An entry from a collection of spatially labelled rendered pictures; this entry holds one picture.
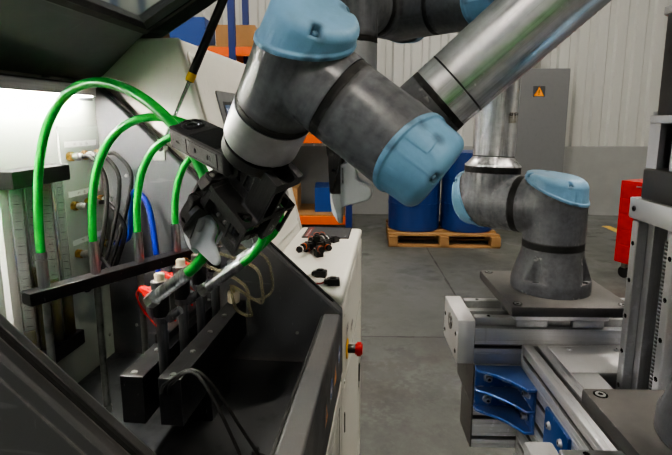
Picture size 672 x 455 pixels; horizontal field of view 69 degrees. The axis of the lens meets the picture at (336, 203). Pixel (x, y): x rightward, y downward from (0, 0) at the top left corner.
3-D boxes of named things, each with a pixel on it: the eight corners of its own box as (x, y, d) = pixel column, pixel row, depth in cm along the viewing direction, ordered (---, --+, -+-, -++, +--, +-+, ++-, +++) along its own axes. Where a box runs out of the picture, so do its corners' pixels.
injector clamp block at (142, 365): (185, 467, 78) (180, 378, 75) (126, 462, 79) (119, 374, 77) (247, 363, 111) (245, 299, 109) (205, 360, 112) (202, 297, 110)
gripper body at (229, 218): (228, 260, 53) (261, 192, 45) (183, 202, 55) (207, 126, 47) (280, 233, 58) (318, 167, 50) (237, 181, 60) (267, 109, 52)
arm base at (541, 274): (570, 275, 107) (574, 231, 105) (606, 300, 92) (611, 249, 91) (500, 275, 107) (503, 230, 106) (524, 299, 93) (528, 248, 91)
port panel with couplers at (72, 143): (85, 281, 100) (72, 126, 95) (70, 280, 100) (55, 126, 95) (120, 263, 112) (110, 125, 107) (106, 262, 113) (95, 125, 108)
